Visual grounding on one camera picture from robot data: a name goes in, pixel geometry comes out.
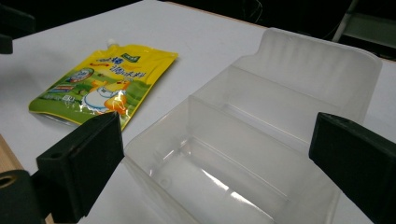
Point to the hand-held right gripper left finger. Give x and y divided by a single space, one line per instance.
84 161

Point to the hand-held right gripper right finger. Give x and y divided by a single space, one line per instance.
358 161

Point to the yellow spouted seasoning pouch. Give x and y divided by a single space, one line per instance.
102 84

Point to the clear plastic storage bin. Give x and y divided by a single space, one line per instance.
249 140

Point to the metal stand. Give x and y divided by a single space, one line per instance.
364 26

